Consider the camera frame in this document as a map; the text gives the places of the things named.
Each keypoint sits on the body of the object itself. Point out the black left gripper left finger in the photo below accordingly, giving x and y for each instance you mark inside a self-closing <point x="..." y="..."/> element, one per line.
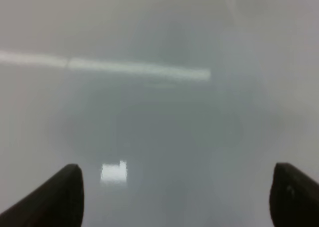
<point x="58" y="202"/>

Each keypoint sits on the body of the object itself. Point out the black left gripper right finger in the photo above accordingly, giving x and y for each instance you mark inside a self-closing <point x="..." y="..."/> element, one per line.
<point x="294" y="198"/>

